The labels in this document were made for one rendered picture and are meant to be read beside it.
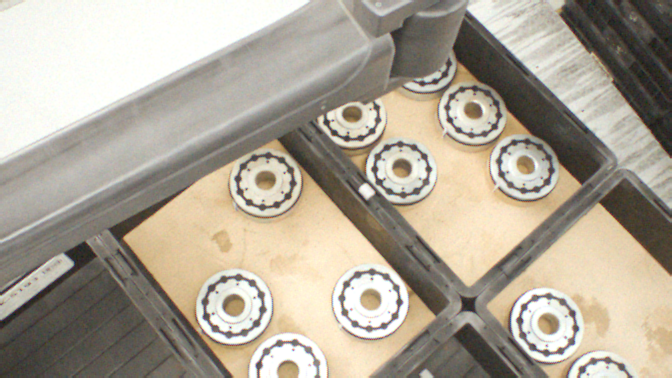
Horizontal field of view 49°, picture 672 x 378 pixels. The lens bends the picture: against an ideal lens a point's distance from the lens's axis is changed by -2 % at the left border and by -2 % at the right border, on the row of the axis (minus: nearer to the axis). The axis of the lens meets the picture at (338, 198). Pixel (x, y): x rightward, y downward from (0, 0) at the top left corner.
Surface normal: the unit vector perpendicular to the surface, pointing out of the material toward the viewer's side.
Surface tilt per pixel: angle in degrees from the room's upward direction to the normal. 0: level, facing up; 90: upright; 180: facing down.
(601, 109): 0
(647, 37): 90
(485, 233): 0
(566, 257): 0
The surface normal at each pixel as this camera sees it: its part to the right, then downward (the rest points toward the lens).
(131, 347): 0.04, -0.33
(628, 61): -0.86, 0.47
